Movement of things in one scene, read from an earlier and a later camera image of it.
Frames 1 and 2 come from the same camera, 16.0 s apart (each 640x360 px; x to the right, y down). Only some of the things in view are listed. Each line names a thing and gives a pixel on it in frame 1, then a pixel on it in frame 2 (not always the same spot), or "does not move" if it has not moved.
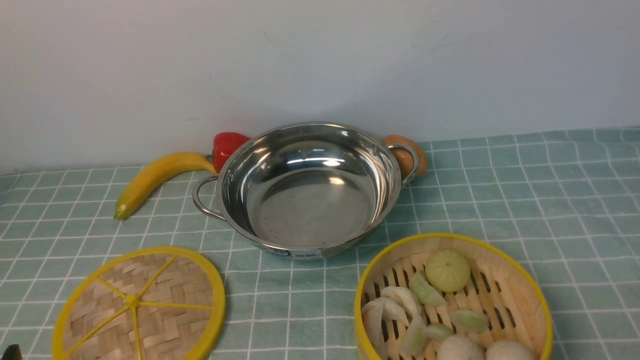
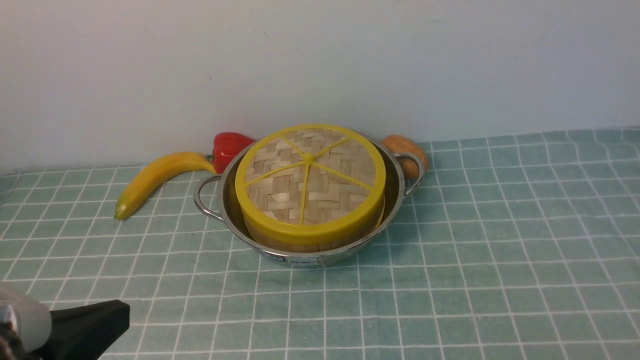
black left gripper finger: x=13 y=352 → x=84 y=332
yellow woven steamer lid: x=152 y=303 → x=309 y=184
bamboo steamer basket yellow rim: x=450 y=296 → x=312 y=216
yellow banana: x=156 y=171 does not move
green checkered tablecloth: x=567 y=202 does not move
